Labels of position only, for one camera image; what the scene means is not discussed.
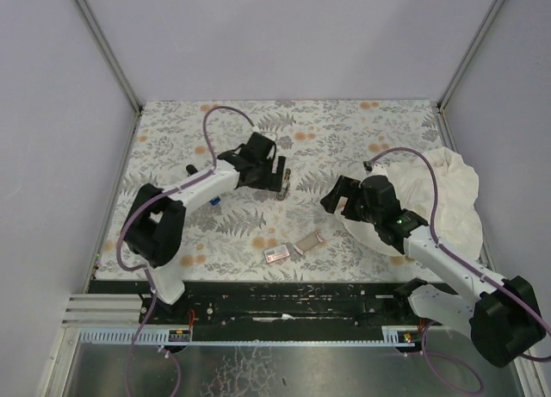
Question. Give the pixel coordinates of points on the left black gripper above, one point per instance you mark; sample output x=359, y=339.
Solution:
x=275, y=173

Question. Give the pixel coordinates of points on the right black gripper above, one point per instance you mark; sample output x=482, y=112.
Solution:
x=340, y=195

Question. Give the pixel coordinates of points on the blue stapler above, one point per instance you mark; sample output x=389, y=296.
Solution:
x=191, y=170

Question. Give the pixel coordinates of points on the red white staple box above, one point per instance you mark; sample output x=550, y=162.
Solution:
x=276, y=253

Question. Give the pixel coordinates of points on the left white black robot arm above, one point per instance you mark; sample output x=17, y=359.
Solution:
x=153, y=229

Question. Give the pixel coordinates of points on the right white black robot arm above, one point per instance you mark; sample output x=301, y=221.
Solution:
x=500, y=316

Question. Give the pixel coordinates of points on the floral patterned table mat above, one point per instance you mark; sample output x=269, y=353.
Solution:
x=321, y=140

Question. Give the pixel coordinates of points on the white crumpled cloth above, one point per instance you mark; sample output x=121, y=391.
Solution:
x=457, y=222

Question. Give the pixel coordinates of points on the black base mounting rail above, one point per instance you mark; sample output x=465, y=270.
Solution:
x=293, y=303

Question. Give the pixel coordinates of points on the left aluminium extrusion rail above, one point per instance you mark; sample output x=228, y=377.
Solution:
x=95, y=310

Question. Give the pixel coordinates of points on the left aluminium frame post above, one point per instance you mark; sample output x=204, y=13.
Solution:
x=98, y=36

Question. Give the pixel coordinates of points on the aluminium frame post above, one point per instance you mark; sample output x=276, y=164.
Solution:
x=98, y=36
x=474, y=46

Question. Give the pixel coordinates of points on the white slotted cable duct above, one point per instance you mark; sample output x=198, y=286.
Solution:
x=261, y=335

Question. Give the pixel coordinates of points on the right aluminium frame post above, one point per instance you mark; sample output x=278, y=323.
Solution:
x=474, y=46

